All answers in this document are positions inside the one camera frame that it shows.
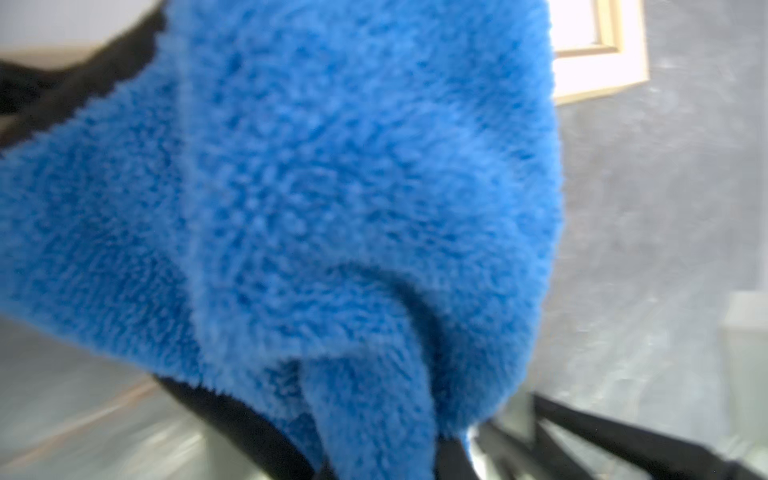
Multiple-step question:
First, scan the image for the blue microfiber cloth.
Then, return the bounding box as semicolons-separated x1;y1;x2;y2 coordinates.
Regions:
1;1;562;479

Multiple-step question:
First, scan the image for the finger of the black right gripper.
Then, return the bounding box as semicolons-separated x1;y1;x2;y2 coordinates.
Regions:
477;422;594;480
533;394;762;480

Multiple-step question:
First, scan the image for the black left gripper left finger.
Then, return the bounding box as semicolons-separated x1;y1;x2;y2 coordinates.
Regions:
1;5;166;148

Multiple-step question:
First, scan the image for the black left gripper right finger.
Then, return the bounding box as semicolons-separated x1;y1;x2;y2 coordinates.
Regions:
435;438;479;480

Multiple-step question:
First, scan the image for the gold frame with plant print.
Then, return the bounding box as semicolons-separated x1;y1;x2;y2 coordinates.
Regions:
549;0;650;105

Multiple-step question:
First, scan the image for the green picture frame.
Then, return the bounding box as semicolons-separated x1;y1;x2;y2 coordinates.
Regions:
1;320;254;479

